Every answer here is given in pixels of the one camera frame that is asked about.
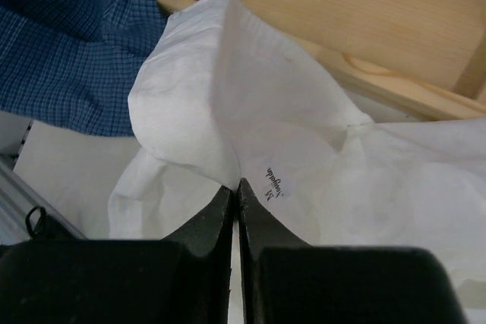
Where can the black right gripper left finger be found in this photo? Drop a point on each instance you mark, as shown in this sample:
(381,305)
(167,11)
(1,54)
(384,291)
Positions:
(55,277)

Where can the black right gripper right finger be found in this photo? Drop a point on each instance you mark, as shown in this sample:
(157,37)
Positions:
(287,280)

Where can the white shirt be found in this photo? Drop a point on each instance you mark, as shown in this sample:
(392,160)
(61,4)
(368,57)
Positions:
(224,96)

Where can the blue checkered shirt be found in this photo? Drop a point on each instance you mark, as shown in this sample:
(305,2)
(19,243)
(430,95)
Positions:
(72,63)

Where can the wooden clothes rack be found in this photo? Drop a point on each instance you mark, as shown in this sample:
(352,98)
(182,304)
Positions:
(424,56)

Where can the aluminium mounting rail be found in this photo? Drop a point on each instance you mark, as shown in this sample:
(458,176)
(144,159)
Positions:
(25,215)

